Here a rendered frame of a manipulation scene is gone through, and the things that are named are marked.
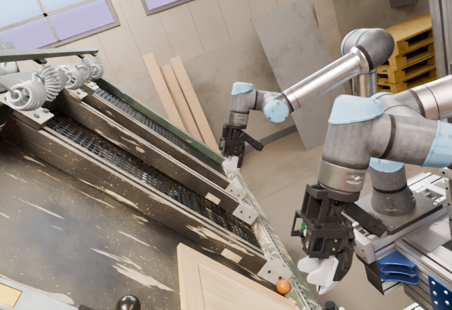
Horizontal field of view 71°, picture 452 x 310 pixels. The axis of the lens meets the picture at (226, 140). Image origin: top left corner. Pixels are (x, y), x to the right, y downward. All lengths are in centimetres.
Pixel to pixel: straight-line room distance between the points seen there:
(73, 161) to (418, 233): 120
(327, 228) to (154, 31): 398
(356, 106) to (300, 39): 406
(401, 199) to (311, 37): 356
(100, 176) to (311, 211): 67
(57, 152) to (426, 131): 90
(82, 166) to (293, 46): 379
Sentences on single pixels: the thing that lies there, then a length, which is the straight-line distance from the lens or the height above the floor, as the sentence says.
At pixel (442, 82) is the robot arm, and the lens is 71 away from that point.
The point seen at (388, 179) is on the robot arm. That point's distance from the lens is 125.
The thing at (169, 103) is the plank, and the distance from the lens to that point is 399.
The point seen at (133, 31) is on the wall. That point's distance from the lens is 434.
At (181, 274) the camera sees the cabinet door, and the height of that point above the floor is 129.
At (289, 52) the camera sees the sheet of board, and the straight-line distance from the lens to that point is 444.
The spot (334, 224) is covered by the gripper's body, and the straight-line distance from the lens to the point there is 58.
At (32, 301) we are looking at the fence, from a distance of 62.
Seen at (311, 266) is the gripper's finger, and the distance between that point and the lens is 65.
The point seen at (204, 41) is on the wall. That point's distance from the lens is 444.
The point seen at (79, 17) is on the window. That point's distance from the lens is 437.
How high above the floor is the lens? 185
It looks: 19 degrees down
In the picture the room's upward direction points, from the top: 20 degrees counter-clockwise
